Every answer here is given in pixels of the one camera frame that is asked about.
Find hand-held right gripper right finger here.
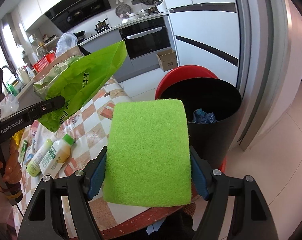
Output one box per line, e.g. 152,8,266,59
190,147,275,240

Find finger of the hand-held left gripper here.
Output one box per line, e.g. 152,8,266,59
26,94,66,123

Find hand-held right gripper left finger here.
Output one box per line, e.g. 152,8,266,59
17,146,109,240

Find black trash bin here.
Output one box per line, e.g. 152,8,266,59
159,78,242,170

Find white bottle with green cap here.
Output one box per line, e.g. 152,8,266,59
39,134,76,177

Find green snack bag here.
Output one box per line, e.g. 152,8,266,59
33,40,127,132

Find green scouring sponge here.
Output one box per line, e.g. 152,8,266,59
102,99,193,208

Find blue plastic bag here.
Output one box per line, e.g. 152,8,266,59
192,109,218,123

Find person's left hand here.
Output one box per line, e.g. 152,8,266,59
0,139,24,192

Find clear plastic bag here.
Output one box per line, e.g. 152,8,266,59
0,94,19,115

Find small green tube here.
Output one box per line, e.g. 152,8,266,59
18,140,29,164

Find light green plastic bottle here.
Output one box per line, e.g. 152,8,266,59
26,138,54,177

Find red plastic basket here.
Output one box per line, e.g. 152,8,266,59
32,54,57,72

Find checkered floral tablecloth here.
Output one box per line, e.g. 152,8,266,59
16,76,199,235

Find black kitchen faucet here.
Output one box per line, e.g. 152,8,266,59
1,65,16,85

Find translucent plastic bag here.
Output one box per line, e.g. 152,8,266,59
56,32,78,58

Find kitchen window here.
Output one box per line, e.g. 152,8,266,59
0,22,19,85

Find kitchen counter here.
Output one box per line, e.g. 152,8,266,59
16,12,170,100

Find dark cooking pot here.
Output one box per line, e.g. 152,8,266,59
94,18,109,32

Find black range hood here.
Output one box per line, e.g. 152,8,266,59
44,0,111,33

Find red plastic stool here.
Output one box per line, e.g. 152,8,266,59
155,65,228,174

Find black built-in oven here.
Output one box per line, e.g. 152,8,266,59
118,17,172,60

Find cardboard box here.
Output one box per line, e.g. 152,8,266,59
155,49,178,72

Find round patterned plate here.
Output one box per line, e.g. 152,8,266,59
115,4,129,18

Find steel pots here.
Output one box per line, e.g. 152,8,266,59
138,6,158,15

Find white refrigerator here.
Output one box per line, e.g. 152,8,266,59
157,0,241,68

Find white rice cooker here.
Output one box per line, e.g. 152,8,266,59
156,0,169,13

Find black cable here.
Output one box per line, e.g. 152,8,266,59
14,202,25,218

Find white wall cabinets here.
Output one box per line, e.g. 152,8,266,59
9,0,101,30

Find sliding door frame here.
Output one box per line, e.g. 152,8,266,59
230,0,291,153

